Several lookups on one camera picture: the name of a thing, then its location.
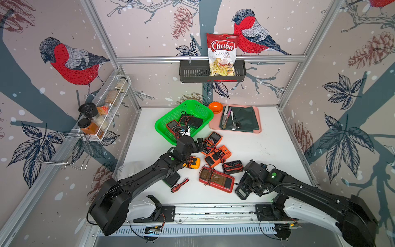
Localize yellow multimeter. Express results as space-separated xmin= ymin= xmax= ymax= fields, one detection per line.
xmin=183 ymin=156 xmax=201 ymax=169

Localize red black multimeter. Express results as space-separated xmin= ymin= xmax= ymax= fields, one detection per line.
xmin=166 ymin=120 xmax=184 ymax=140

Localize black multimeter face down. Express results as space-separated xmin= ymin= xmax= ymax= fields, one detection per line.
xmin=179 ymin=114 xmax=203 ymax=129

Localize green plastic basket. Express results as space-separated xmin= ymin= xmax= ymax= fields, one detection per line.
xmin=155 ymin=100 xmax=214 ymax=145

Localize small black multimeter front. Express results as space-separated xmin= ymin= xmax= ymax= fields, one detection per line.
xmin=235 ymin=182 xmax=252 ymax=201

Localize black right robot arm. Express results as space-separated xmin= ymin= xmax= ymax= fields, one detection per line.
xmin=235 ymin=161 xmax=378 ymax=247

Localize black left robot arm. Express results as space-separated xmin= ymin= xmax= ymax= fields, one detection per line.
xmin=87 ymin=136 xmax=203 ymax=236

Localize orange multimeter face up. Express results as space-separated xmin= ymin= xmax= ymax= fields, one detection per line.
xmin=202 ymin=132 xmax=223 ymax=155

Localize orange multimeter face down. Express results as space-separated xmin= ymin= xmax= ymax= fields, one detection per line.
xmin=205 ymin=145 xmax=231 ymax=168

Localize small black multimeter with leads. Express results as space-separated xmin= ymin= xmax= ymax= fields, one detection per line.
xmin=222 ymin=160 xmax=244 ymax=175

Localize large red multimeter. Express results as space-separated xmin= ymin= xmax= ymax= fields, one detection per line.
xmin=199 ymin=166 xmax=235 ymax=193

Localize black green multimeter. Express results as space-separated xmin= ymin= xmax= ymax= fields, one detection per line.
xmin=162 ymin=172 xmax=181 ymax=188

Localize pink plastic tray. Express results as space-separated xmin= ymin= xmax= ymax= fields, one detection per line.
xmin=209 ymin=104 xmax=262 ymax=134

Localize orange plastic bowl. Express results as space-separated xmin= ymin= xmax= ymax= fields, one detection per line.
xmin=208 ymin=102 xmax=223 ymax=114

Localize red black test leads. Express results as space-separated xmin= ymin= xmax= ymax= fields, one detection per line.
xmin=171 ymin=178 xmax=189 ymax=193

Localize dark green cloth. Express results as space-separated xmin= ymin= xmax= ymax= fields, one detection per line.
xmin=218 ymin=105 xmax=260 ymax=133

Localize red cassava chips bag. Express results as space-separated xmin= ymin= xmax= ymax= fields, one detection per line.
xmin=206 ymin=34 xmax=238 ymax=76

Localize orange spice jar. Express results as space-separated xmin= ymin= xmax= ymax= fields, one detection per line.
xmin=77 ymin=118 xmax=100 ymax=135

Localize black lid jar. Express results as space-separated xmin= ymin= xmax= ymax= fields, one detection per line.
xmin=78 ymin=103 xmax=99 ymax=118

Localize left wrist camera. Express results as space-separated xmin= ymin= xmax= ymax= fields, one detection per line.
xmin=181 ymin=128 xmax=190 ymax=136

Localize multicolour handled knife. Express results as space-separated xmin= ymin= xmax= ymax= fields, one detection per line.
xmin=221 ymin=107 xmax=231 ymax=129

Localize white handled knife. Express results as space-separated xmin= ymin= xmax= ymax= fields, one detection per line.
xmin=221 ymin=105 xmax=229 ymax=126

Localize white handled spoon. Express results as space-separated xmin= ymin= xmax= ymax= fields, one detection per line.
xmin=230 ymin=110 xmax=237 ymax=130

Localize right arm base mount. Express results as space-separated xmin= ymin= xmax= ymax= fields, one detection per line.
xmin=255 ymin=195 xmax=297 ymax=223

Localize aluminium front rail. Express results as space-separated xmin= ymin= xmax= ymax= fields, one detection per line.
xmin=86 ymin=202 xmax=343 ymax=226

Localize black wall basket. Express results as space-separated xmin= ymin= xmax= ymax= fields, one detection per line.
xmin=179 ymin=60 xmax=246 ymax=83

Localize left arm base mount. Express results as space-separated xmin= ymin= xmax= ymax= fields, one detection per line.
xmin=128 ymin=195 xmax=175 ymax=223

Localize white wire wall shelf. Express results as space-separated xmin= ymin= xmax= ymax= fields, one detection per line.
xmin=36 ymin=75 xmax=131 ymax=170

